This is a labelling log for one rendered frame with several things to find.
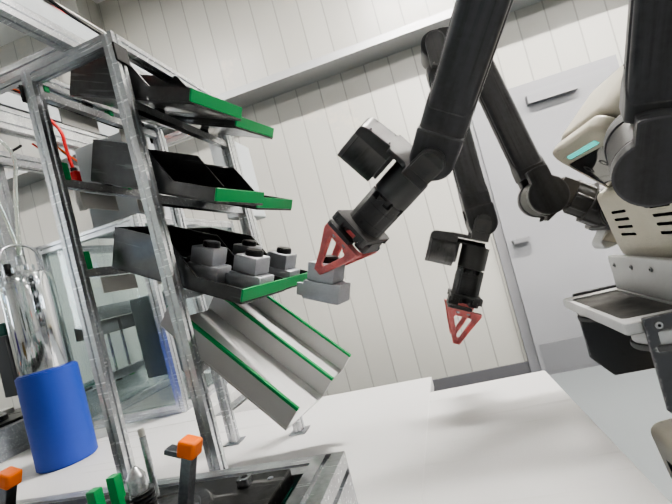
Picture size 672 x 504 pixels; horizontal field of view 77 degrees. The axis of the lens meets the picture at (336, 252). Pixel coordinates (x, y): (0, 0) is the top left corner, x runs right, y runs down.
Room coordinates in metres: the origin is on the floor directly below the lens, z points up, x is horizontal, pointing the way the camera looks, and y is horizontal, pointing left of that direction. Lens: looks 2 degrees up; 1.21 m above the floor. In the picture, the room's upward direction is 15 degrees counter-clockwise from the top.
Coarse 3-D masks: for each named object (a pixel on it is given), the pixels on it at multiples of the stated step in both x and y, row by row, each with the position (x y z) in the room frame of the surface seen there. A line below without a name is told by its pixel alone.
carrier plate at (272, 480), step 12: (216, 480) 0.58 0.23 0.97; (228, 480) 0.57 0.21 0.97; (264, 480) 0.54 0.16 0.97; (276, 480) 0.53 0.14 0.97; (288, 480) 0.54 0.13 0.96; (216, 492) 0.54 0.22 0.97; (228, 492) 0.53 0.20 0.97; (240, 492) 0.52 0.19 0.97; (252, 492) 0.52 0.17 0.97; (264, 492) 0.51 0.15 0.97; (276, 492) 0.51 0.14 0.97
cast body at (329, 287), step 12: (312, 264) 0.65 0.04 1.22; (324, 264) 0.65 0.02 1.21; (312, 276) 0.66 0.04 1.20; (324, 276) 0.65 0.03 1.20; (336, 276) 0.65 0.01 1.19; (300, 288) 0.69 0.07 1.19; (312, 288) 0.66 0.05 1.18; (324, 288) 0.65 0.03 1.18; (336, 288) 0.64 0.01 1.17; (348, 288) 0.67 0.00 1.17; (324, 300) 0.65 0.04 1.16; (336, 300) 0.64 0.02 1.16
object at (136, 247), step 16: (128, 240) 0.73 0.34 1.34; (144, 240) 0.71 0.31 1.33; (176, 240) 0.85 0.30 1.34; (192, 240) 0.83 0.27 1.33; (128, 256) 0.73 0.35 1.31; (144, 256) 0.72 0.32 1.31; (176, 256) 0.69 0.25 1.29; (128, 272) 0.74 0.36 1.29; (144, 272) 0.72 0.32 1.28; (192, 272) 0.68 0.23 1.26; (192, 288) 0.68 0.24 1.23; (208, 288) 0.67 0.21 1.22; (224, 288) 0.66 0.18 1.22; (240, 288) 0.65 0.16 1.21; (256, 288) 0.68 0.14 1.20; (272, 288) 0.72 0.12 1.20
